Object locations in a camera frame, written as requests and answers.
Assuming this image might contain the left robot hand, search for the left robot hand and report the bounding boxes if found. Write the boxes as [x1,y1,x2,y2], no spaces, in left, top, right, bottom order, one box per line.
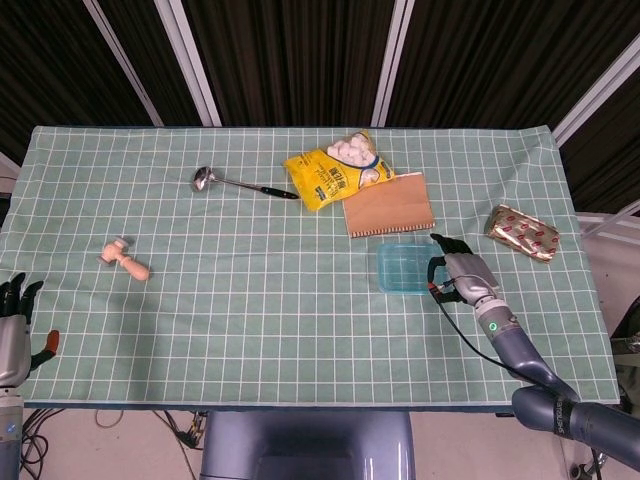
[0,272,61,392]

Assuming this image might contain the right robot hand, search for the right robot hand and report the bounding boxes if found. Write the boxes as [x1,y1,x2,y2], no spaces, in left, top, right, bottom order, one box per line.
[427,232,504,307]

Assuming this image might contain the blue plastic lid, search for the blue plastic lid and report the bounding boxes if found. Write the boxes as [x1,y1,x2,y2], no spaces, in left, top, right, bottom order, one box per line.
[375,242,439,297]

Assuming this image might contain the gold foil packet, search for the gold foil packet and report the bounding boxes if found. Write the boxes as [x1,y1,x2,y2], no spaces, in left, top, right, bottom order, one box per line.
[483,203,561,264]

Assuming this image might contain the brown spiral notebook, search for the brown spiral notebook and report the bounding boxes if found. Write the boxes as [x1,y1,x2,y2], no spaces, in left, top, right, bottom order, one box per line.
[342,171,437,240]

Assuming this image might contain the beige wooden mallet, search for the beige wooden mallet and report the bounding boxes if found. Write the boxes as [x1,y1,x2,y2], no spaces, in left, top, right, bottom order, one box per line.
[97,236,152,283]

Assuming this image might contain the yellow snack bag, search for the yellow snack bag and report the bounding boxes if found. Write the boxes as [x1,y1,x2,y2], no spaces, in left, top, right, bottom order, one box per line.
[283,128,397,213]

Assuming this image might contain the green checked tablecloth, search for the green checked tablecloth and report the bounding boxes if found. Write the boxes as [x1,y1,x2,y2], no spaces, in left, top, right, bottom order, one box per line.
[0,124,624,407]

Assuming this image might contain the blue-grey robot torso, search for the blue-grey robot torso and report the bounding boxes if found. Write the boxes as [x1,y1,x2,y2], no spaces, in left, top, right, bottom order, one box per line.
[199,410,417,480]

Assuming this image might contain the black curtain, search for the black curtain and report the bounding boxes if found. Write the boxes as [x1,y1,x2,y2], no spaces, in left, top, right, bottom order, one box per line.
[0,0,640,214]

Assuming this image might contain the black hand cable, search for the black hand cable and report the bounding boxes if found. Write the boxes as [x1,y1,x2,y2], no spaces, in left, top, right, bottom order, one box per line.
[435,288,532,382]

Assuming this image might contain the black floor cable bundle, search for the black floor cable bundle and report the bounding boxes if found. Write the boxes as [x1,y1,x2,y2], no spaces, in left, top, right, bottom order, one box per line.
[17,407,67,480]

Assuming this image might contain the beige floor cable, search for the beige floor cable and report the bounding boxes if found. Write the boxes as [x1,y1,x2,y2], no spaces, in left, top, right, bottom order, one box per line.
[94,409,127,429]

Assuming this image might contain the black cables with plug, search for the black cables with plug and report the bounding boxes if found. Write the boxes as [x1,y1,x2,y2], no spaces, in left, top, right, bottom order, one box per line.
[152,410,209,451]

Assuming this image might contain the slanted white frame post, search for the slanted white frame post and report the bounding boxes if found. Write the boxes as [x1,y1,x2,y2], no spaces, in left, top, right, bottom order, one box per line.
[552,37,640,147]

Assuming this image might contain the white double frame post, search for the white double frame post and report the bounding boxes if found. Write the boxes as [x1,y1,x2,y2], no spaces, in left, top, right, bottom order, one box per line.
[371,0,417,127]

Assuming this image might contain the steel ladle black handle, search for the steel ladle black handle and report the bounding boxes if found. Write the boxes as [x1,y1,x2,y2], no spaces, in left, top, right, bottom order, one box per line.
[190,166,301,201]

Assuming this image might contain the thin white frame post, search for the thin white frame post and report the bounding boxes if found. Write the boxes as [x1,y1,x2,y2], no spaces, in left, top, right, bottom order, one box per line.
[82,0,165,127]

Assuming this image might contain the wide white frame post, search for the wide white frame post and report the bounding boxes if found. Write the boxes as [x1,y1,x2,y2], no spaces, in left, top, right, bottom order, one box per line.
[154,0,223,127]

